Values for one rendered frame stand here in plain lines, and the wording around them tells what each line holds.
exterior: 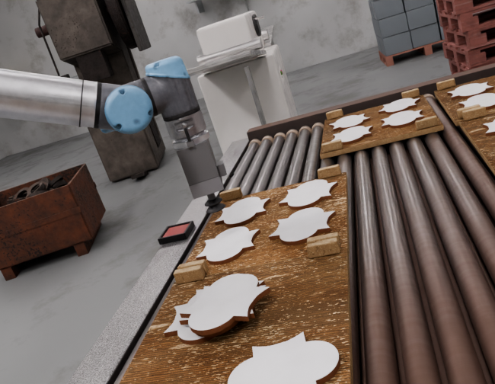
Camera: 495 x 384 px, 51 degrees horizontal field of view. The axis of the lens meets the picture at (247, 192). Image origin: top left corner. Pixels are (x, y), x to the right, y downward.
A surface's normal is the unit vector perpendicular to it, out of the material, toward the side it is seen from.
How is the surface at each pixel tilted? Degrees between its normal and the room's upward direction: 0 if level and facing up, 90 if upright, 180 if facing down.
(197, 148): 90
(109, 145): 90
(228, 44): 90
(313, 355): 0
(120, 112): 88
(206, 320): 0
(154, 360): 0
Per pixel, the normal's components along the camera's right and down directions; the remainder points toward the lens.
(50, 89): 0.32, -0.23
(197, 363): -0.30, -0.90
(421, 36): -0.11, 0.37
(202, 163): 0.09, 0.30
